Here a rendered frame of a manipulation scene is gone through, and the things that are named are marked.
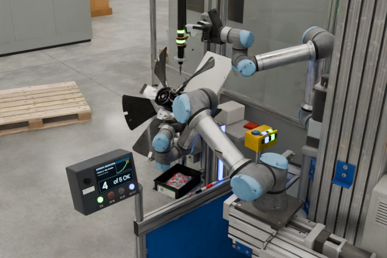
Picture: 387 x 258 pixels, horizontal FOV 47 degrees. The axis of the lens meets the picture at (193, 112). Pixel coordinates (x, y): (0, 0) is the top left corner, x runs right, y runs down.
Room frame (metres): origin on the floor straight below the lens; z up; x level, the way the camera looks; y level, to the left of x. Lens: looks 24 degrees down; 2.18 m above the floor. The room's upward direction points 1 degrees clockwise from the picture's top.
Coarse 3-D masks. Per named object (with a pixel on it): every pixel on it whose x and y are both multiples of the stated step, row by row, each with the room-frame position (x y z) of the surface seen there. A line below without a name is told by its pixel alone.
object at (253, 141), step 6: (264, 126) 2.28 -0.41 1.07; (246, 132) 2.20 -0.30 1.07; (270, 132) 2.20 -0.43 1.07; (276, 132) 2.23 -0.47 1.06; (246, 138) 2.20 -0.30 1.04; (252, 138) 2.17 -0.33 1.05; (258, 138) 2.14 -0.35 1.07; (264, 138) 2.17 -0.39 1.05; (246, 144) 2.20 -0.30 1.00; (252, 144) 2.17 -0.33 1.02; (258, 144) 2.14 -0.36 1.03; (264, 144) 2.17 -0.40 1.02; (270, 144) 2.20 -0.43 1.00; (258, 150) 2.14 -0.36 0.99
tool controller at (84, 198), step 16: (96, 160) 1.58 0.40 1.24; (112, 160) 1.57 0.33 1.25; (128, 160) 1.61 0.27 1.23; (80, 176) 1.47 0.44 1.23; (96, 176) 1.51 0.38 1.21; (112, 176) 1.55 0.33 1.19; (128, 176) 1.59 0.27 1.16; (80, 192) 1.46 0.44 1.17; (96, 192) 1.49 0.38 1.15; (128, 192) 1.57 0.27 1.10; (80, 208) 1.47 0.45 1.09; (96, 208) 1.47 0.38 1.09
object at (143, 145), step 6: (156, 120) 2.29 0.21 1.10; (150, 126) 2.26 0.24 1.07; (156, 126) 2.26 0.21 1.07; (144, 132) 2.24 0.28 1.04; (150, 132) 2.24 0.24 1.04; (156, 132) 2.24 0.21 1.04; (144, 138) 2.22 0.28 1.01; (150, 138) 2.22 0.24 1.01; (138, 144) 2.21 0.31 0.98; (144, 144) 2.20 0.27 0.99; (150, 144) 2.20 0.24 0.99; (138, 150) 2.19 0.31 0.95; (144, 150) 2.18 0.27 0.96; (150, 150) 2.18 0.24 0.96
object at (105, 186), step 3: (102, 180) 1.52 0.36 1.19; (105, 180) 1.53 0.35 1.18; (108, 180) 1.53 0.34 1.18; (99, 183) 1.51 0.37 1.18; (102, 183) 1.51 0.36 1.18; (105, 183) 1.52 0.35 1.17; (108, 183) 1.53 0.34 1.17; (99, 186) 1.50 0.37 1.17; (102, 186) 1.51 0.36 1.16; (105, 186) 1.52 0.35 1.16; (108, 186) 1.53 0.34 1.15; (102, 189) 1.51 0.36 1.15; (105, 189) 1.51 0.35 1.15; (108, 189) 1.52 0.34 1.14; (102, 192) 1.50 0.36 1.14
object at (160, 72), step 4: (164, 48) 2.63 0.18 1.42; (164, 52) 2.60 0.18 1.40; (160, 56) 2.64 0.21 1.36; (164, 56) 2.58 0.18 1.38; (160, 60) 2.62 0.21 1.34; (164, 60) 2.56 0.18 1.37; (156, 64) 2.68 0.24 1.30; (160, 64) 2.60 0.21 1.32; (164, 64) 2.54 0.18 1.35; (156, 68) 2.67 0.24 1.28; (160, 68) 2.59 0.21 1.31; (164, 68) 2.52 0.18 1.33; (156, 72) 2.67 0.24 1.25; (160, 72) 2.59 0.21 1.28; (164, 72) 2.50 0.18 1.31; (160, 76) 2.59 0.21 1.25; (164, 76) 2.49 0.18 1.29; (160, 80) 2.60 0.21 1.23; (164, 80) 2.48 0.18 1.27; (164, 84) 2.49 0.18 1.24
